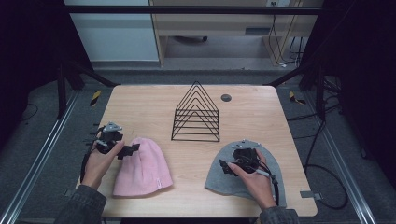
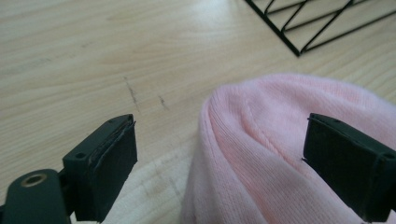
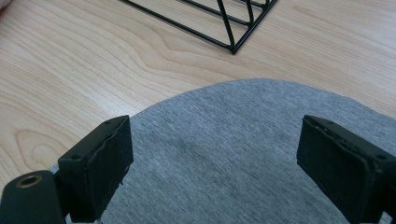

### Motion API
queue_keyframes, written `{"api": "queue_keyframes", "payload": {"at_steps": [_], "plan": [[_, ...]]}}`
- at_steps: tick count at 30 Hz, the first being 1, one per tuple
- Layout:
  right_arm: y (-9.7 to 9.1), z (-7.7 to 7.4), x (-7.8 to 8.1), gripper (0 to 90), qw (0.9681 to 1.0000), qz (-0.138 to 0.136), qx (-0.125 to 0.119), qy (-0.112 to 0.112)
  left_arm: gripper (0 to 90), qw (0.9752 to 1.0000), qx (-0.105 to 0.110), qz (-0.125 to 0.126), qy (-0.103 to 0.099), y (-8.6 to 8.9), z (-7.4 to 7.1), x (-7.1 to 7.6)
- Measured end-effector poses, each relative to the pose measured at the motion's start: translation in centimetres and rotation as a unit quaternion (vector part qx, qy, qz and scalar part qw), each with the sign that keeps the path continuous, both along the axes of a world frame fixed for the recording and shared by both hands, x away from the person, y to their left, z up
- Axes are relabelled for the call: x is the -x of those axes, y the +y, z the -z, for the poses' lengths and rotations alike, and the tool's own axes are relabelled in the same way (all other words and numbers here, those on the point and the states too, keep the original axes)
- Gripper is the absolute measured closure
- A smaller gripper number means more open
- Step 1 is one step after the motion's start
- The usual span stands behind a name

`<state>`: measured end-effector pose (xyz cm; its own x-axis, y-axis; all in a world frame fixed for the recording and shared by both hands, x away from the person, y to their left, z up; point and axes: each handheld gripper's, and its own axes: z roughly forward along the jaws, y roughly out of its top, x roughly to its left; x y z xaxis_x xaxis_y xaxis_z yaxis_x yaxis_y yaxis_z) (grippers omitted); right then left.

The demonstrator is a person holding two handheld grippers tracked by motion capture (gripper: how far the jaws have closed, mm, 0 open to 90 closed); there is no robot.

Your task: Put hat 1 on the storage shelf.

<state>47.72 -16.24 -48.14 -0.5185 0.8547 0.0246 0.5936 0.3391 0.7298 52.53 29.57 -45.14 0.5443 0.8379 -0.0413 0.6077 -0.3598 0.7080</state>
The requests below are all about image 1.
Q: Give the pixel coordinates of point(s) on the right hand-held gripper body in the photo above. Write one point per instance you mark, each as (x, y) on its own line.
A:
(246, 156)

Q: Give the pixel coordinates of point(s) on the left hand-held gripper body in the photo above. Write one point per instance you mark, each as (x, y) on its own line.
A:
(109, 137)

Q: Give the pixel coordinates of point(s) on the gray knit beanie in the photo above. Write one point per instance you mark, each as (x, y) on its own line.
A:
(222, 183)

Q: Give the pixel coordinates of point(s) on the pink knit beanie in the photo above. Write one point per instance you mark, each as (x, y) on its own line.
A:
(144, 169)

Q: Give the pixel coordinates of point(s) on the person's left hand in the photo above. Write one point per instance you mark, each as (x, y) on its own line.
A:
(99, 166)

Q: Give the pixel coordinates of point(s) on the person's right hand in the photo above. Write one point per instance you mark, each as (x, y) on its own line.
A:
(253, 185)

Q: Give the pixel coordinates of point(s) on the yellow black hazard tape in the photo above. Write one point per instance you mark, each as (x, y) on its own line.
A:
(295, 99)
(95, 98)

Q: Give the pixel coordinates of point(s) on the gray table grommet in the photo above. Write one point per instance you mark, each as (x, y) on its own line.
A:
(226, 98)

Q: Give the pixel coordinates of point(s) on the black metal stand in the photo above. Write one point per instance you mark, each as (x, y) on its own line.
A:
(320, 93)
(61, 93)

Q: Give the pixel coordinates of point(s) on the gray tape strip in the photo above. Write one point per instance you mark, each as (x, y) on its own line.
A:
(309, 195)

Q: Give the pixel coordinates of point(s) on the white cabinet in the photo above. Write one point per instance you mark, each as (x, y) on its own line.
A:
(115, 37)

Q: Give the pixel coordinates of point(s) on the aluminium floor rail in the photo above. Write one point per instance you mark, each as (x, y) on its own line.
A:
(40, 155)
(342, 168)

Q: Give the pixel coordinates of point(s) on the black horizontal frame bar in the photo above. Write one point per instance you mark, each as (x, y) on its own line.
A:
(186, 10)

